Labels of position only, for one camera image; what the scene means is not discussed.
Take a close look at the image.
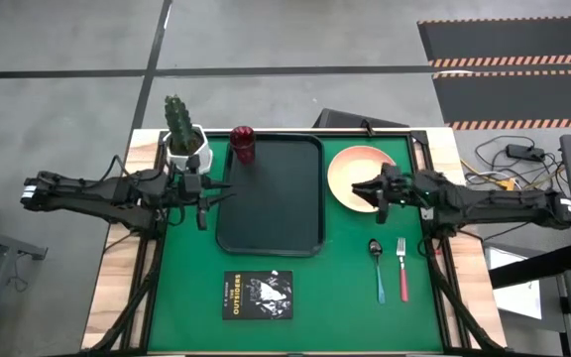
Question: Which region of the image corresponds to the fork with red handle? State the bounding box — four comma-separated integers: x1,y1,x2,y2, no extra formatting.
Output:
395,236,410,303

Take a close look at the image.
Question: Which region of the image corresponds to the green cactus plant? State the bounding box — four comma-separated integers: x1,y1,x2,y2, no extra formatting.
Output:
163,94,196,154

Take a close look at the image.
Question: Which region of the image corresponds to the yellow floor cable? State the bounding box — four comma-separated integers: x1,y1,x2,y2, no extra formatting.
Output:
460,159,516,192

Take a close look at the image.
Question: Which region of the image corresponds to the black floor cable bundle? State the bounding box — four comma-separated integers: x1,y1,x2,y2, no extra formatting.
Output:
463,134,567,194

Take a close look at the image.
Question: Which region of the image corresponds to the black aluminium table frame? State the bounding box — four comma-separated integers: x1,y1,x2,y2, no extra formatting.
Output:
85,127,503,357

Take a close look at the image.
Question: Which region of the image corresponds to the black plastic tray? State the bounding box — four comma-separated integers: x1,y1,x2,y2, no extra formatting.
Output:
215,132,327,258

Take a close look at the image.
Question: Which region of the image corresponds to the spoon with blue handle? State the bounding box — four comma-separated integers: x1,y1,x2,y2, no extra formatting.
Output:
367,238,388,305

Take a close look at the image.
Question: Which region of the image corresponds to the black cart support bar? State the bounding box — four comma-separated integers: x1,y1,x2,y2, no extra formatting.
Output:
488,241,571,291

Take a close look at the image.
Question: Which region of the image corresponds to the black Outsiders book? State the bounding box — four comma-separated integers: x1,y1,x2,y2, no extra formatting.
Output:
221,269,294,321

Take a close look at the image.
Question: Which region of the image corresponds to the black power adapter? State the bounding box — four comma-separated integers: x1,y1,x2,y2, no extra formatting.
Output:
505,143,547,162

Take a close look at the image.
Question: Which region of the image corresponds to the orange wooden plate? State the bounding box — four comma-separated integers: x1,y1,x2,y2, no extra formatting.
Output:
326,145,399,214

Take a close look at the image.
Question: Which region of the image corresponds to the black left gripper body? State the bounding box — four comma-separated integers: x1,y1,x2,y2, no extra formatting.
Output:
180,156,209,232

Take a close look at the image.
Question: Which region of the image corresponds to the green table mat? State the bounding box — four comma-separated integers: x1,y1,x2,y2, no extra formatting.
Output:
146,132,446,354

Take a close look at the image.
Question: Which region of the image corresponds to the dark red cup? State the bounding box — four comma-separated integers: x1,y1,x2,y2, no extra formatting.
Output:
229,125,258,167

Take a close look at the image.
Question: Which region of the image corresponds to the white faceted plant pot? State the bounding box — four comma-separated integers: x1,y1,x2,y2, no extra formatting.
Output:
161,124,214,174

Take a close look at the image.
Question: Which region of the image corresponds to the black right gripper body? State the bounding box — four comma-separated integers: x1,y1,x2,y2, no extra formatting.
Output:
376,163,416,226

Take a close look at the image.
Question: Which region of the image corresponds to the black hazard-striped floor mat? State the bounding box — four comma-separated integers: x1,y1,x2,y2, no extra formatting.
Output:
415,15,571,69
431,68,571,132

